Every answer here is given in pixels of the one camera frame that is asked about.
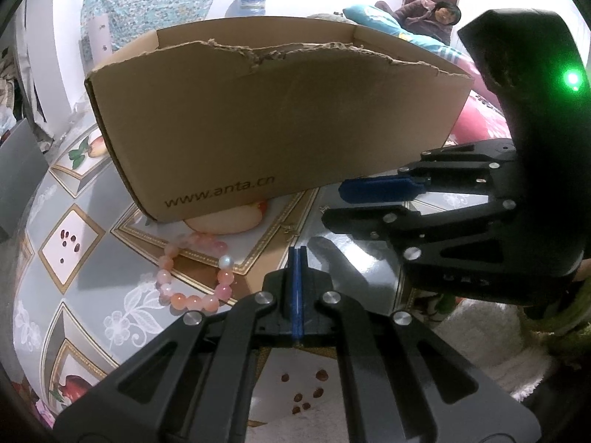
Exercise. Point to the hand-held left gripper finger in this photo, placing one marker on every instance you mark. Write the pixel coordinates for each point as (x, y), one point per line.
(294, 304)
(303, 304)

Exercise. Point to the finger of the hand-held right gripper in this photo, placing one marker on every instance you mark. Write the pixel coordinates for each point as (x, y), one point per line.
(369, 221)
(378, 190)

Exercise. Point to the brown cardboard box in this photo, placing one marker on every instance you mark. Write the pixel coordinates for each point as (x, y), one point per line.
(277, 124)

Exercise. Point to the pink floral blanket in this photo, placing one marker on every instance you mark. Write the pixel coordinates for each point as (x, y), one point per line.
(480, 120)

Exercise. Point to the white fleece clothing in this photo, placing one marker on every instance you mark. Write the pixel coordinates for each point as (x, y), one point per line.
(485, 346)

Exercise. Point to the blue patterned pillow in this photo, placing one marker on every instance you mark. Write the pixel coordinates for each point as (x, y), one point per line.
(369, 14)

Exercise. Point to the grey patterned cushion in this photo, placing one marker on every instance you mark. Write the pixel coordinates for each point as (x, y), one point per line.
(330, 17)

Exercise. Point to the fruit print tablecloth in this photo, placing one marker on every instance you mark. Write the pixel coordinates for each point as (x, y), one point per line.
(92, 240)

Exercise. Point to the blue water jug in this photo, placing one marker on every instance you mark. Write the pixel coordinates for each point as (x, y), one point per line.
(247, 4)

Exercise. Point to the grey cabinet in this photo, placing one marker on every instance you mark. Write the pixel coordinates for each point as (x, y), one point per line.
(23, 170)

